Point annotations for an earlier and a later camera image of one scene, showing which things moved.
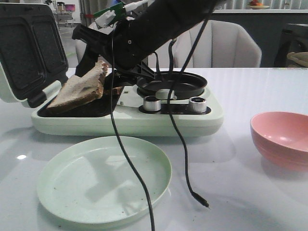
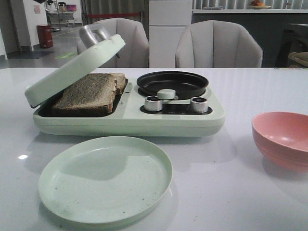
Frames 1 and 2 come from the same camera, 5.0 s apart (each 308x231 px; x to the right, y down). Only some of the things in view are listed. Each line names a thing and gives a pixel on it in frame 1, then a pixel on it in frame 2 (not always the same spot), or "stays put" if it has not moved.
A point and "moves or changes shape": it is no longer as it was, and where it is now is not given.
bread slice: [77, 91] moves or changes shape
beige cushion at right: [301, 57] stays put
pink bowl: [281, 138] stays put
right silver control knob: [197, 104] stays put
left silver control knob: [151, 103] stays put
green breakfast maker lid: [33, 62] moves or changes shape
